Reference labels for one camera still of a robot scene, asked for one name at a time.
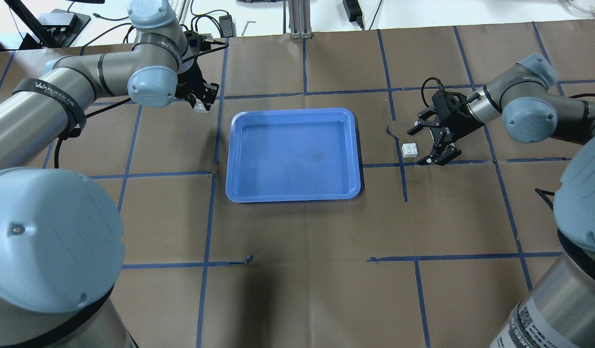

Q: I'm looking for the brown paper table cover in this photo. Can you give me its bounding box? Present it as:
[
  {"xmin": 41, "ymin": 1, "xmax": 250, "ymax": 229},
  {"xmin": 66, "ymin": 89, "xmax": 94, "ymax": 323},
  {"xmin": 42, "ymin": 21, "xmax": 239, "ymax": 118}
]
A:
[{"xmin": 26, "ymin": 19, "xmax": 595, "ymax": 348}]

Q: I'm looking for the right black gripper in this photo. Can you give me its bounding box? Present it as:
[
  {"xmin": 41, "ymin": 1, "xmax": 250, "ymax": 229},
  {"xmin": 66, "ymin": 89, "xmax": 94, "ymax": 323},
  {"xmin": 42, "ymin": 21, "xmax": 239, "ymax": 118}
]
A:
[{"xmin": 407, "ymin": 90, "xmax": 485, "ymax": 167}]

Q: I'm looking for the aluminium frame post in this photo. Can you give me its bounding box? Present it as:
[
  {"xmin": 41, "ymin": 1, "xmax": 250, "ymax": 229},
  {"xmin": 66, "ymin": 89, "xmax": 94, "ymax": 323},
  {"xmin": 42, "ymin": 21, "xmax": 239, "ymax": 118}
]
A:
[{"xmin": 287, "ymin": 0, "xmax": 312, "ymax": 40}]

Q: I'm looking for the black power adapter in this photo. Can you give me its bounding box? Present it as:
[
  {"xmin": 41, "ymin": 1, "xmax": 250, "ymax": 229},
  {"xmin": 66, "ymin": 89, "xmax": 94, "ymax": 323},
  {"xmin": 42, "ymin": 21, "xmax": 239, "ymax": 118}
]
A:
[
  {"xmin": 342, "ymin": 0, "xmax": 364, "ymax": 29},
  {"xmin": 218, "ymin": 14, "xmax": 235, "ymax": 38}
]

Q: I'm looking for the black monitor stand base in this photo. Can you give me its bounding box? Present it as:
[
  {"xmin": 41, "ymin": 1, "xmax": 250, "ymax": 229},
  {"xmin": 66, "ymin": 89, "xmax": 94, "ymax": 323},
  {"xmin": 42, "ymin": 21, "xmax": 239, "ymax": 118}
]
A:
[{"xmin": 38, "ymin": 9, "xmax": 90, "ymax": 48}]

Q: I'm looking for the white block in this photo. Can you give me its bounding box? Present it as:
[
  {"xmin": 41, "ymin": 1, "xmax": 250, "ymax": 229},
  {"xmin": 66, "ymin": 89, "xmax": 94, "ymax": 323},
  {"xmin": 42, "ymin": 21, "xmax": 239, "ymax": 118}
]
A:
[
  {"xmin": 193, "ymin": 99, "xmax": 209, "ymax": 113},
  {"xmin": 400, "ymin": 143, "xmax": 419, "ymax": 159}
]

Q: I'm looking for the blue plastic tray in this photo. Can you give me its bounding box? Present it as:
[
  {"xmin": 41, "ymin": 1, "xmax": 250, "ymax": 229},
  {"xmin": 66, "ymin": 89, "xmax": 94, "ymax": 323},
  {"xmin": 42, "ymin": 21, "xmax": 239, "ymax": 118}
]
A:
[{"xmin": 225, "ymin": 108, "xmax": 362, "ymax": 203}]

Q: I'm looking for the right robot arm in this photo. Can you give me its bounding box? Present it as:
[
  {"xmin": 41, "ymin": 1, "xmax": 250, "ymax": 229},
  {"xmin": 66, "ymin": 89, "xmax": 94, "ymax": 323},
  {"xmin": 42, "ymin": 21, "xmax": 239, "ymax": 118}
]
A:
[{"xmin": 407, "ymin": 53, "xmax": 595, "ymax": 348}]

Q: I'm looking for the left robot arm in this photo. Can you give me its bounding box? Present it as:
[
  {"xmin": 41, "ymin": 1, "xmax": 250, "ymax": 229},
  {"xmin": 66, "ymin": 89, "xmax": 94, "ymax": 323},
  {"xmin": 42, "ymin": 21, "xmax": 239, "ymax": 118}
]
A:
[{"xmin": 0, "ymin": 0, "xmax": 219, "ymax": 348}]

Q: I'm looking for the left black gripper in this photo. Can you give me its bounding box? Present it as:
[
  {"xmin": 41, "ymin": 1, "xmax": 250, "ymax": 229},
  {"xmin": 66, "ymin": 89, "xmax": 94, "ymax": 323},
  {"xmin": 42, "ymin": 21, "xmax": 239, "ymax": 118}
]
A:
[{"xmin": 174, "ymin": 58, "xmax": 220, "ymax": 109}]

